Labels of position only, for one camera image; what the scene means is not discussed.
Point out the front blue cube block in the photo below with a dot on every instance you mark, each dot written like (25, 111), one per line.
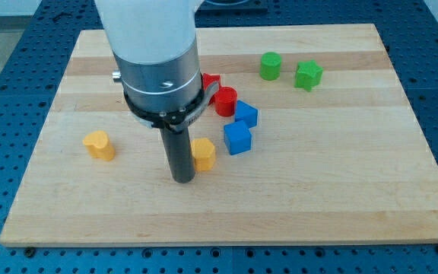
(237, 137)

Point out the rear blue cube block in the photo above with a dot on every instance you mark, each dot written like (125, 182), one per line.
(246, 113)

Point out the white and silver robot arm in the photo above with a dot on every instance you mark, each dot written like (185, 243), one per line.
(154, 44)

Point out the blue cube block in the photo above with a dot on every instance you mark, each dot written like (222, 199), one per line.
(237, 137)
(246, 113)

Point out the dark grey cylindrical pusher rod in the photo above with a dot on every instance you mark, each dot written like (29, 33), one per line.
(179, 154)

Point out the red star block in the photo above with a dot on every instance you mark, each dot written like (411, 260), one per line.
(207, 79)

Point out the green star block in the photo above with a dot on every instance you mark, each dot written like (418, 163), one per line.
(308, 75)

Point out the wooden board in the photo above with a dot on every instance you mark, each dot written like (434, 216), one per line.
(345, 163)

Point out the red cylinder block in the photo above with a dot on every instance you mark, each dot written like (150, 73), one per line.
(225, 101)

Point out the yellow heart block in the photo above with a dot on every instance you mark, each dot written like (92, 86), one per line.
(98, 145)

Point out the yellow hexagon block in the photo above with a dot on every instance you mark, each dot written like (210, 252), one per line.
(204, 154)

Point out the green cylinder block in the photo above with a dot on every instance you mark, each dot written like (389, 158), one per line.
(270, 66)

